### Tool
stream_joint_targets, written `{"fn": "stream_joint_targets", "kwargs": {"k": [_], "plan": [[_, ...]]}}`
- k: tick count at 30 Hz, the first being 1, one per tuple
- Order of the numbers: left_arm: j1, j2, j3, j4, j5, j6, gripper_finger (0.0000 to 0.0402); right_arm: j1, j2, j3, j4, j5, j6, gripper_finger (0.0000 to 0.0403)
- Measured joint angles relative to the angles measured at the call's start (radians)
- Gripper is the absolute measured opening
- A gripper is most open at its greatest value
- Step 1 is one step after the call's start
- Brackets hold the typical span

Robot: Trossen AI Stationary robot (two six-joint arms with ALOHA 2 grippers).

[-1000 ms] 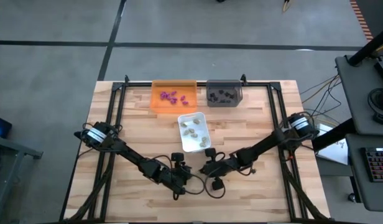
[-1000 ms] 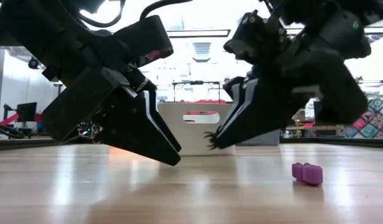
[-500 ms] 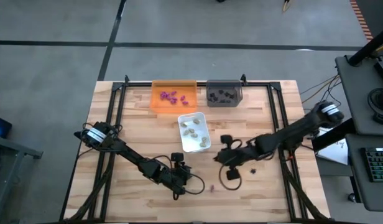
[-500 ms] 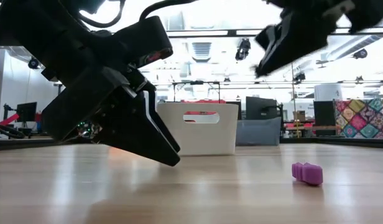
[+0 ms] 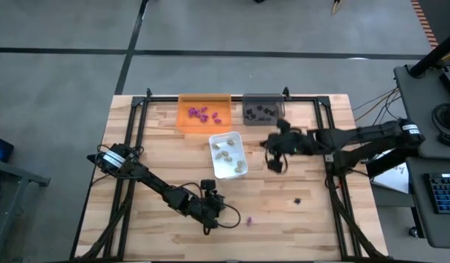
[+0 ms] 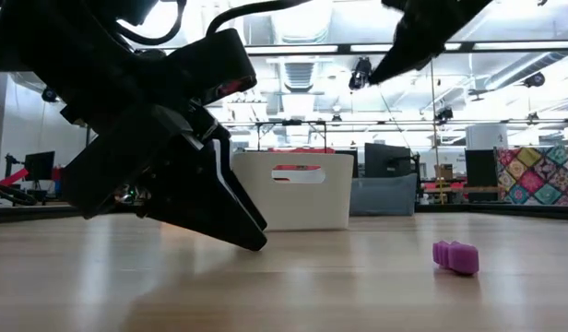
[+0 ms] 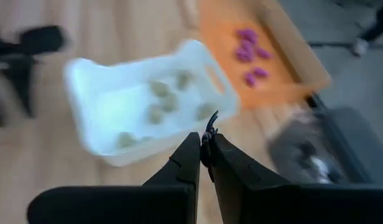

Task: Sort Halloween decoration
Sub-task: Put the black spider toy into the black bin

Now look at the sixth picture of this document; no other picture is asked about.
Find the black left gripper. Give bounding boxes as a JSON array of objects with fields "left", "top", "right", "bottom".
[{"left": 60, "top": 50, "right": 268, "bottom": 253}]

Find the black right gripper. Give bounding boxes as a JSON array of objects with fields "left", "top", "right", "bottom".
[{"left": 369, "top": 0, "right": 493, "bottom": 85}]

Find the purple segmented plastic piece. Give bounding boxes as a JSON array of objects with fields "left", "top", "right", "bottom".
[{"left": 432, "top": 240, "right": 480, "bottom": 277}]

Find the black beam with light strips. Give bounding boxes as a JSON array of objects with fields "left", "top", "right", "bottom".
[{"left": 136, "top": 41, "right": 568, "bottom": 59}]

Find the white plastic bin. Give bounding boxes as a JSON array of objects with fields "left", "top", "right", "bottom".
[{"left": 231, "top": 151, "right": 355, "bottom": 231}]

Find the brown cardboard box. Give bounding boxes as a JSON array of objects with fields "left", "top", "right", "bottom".
[{"left": 433, "top": 162, "right": 455, "bottom": 182}]

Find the wooden background bench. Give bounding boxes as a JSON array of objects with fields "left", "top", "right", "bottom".
[{"left": 421, "top": 183, "right": 503, "bottom": 196}]

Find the grey translucent plastic bin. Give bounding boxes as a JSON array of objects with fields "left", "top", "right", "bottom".
[{"left": 349, "top": 172, "right": 419, "bottom": 217}]

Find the colourful patchwork quilt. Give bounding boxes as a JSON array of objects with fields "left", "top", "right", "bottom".
[{"left": 494, "top": 146, "right": 568, "bottom": 207}]

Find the red background bar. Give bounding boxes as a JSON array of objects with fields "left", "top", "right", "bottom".
[{"left": 0, "top": 166, "right": 31, "bottom": 187}]

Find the silver round air duct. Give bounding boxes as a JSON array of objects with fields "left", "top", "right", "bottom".
[{"left": 484, "top": 49, "right": 568, "bottom": 92}]

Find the silver corrugated air duct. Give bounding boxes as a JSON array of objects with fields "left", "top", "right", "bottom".
[{"left": 269, "top": 0, "right": 335, "bottom": 96}]

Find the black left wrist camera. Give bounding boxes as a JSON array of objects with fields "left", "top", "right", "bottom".
[{"left": 166, "top": 28, "right": 258, "bottom": 108}]

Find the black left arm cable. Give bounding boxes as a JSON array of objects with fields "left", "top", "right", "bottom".
[{"left": 112, "top": 0, "right": 313, "bottom": 47}]

